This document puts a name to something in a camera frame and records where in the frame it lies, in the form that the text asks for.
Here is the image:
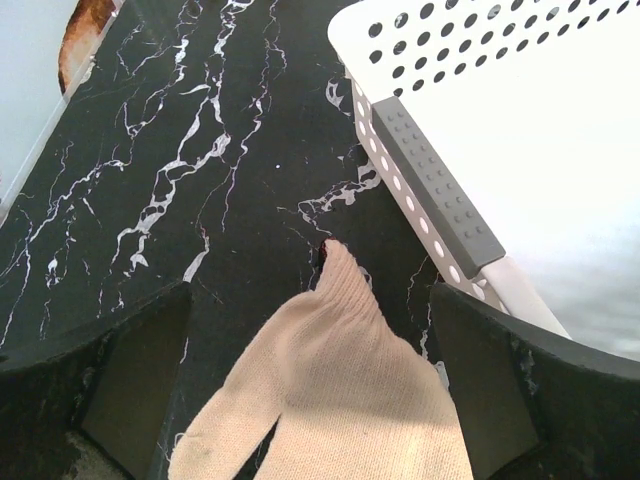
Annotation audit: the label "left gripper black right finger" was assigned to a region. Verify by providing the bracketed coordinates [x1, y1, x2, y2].
[430, 283, 639, 479]

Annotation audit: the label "beige knit glove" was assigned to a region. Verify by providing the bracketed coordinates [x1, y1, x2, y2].
[168, 239, 472, 479]

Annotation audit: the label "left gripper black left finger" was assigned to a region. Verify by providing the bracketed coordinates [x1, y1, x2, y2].
[1, 282, 192, 479]

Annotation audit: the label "white perforated storage basket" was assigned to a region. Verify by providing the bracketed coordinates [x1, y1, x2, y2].
[327, 1, 639, 360]

